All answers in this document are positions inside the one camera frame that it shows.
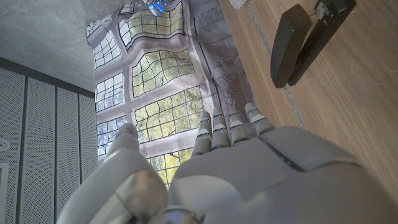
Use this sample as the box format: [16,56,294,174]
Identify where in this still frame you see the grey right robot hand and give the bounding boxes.
[144,0,172,17]

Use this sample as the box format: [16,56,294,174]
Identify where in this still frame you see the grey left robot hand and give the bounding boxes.
[55,102,398,224]

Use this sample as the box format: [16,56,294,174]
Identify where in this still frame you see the clear bubble wrap sheet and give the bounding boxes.
[228,0,249,10]

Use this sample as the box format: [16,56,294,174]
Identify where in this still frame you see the black stapler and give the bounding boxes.
[269,0,358,89]

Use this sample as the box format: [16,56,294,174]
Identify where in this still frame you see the long grey tape strip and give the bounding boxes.
[245,2,307,130]

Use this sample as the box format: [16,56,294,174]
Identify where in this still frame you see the printed window backdrop cloth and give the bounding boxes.
[86,0,265,190]

